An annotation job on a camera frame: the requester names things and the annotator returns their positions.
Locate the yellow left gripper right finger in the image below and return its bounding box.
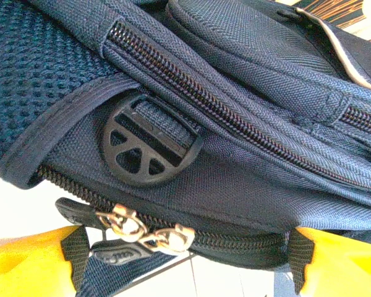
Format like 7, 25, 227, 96
288, 226, 371, 297

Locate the navy blue backpack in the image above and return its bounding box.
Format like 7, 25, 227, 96
0, 0, 371, 297

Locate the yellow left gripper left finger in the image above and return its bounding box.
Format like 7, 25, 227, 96
0, 225, 91, 297

